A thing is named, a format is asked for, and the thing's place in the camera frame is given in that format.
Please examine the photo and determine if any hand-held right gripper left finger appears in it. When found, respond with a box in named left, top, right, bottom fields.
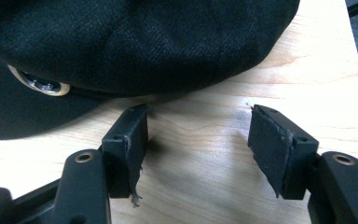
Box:
left=101, top=103, right=150, bottom=208

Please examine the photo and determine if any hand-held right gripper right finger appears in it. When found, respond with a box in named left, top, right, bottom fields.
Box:
left=247, top=104, right=320, bottom=201

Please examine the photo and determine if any black cap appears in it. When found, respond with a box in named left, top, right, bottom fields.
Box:
left=0, top=0, right=301, bottom=141

